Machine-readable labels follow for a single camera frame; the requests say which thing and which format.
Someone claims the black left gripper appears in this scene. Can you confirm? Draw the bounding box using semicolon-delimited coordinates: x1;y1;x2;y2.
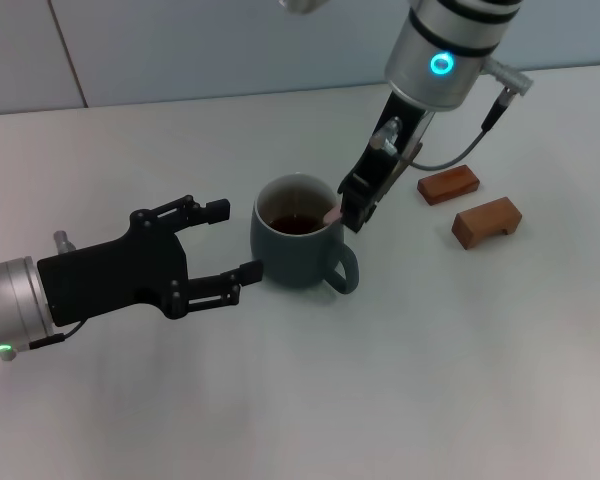
37;195;265;327

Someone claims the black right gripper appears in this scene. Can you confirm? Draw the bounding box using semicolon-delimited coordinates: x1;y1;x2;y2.
337;92;434;234

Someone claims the grey ceramic mug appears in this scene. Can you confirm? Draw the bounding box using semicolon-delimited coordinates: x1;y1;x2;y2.
249;172;360;295

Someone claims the dark brown coffee liquid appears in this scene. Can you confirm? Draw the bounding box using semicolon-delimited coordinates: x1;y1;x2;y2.
268;213;326;236

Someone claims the flat brown wooden block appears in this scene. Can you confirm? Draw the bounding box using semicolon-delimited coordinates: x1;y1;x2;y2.
417;164;481;206

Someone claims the arched brown wooden block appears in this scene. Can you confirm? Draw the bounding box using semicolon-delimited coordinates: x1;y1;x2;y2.
451;196;524;250

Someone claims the grey right arm cable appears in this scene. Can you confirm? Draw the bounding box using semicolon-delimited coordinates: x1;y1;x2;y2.
409;84;516;170

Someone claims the thin left arm cable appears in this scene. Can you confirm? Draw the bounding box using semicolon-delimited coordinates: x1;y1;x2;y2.
29;319;89;349

